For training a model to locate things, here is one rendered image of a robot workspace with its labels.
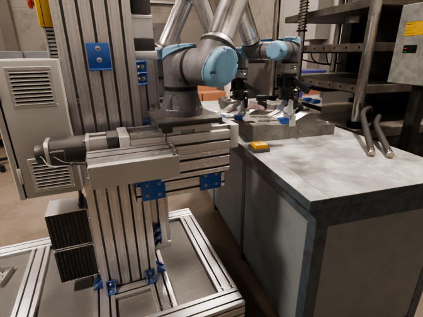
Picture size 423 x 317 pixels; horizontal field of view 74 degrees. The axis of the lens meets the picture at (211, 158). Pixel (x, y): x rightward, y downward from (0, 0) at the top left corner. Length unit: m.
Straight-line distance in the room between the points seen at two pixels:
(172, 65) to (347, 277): 1.03
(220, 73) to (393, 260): 1.03
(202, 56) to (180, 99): 0.17
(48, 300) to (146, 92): 1.03
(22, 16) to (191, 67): 9.40
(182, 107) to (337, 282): 0.90
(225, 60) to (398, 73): 1.27
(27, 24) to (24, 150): 9.10
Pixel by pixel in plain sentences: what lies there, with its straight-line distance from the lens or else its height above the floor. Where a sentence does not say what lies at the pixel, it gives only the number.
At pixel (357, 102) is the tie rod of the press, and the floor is 0.95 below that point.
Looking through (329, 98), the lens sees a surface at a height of 0.91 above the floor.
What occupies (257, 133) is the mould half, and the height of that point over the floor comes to 0.85.
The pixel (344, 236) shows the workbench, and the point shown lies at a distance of 1.16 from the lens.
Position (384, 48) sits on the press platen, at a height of 1.26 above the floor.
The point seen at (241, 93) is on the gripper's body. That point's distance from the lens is 1.57.
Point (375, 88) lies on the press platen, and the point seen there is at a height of 1.02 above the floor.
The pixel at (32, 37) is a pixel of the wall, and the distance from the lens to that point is 10.11.
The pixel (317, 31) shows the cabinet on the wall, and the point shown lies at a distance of 5.57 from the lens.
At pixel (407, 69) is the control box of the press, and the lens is 1.91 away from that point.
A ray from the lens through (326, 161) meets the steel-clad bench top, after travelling 1.29.
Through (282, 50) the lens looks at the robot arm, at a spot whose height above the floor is 1.25.
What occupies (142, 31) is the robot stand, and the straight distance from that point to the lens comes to 1.20.
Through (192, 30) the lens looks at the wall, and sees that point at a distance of 10.02.
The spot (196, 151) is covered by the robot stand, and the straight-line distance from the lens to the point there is 1.01.
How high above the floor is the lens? 1.24
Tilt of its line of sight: 21 degrees down
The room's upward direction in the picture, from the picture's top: 1 degrees counter-clockwise
